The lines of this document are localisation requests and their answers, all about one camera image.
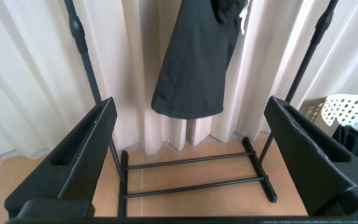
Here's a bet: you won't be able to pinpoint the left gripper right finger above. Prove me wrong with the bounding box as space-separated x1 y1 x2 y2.
264 95 358 217

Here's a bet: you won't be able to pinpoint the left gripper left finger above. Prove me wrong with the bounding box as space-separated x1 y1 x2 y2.
4 96 118 218

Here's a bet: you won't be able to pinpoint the black garment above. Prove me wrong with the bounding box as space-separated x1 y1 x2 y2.
331 124 358 163

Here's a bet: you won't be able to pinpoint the black shorts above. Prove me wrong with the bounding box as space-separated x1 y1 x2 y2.
150 0 250 120

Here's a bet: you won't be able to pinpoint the white laundry basket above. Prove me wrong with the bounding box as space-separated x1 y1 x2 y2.
298 93 358 172

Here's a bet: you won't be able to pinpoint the black clothes rack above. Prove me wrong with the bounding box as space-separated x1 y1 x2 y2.
63 0 340 218

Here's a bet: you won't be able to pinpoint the white curtain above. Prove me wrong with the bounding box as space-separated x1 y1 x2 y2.
0 0 188 159
186 0 358 147

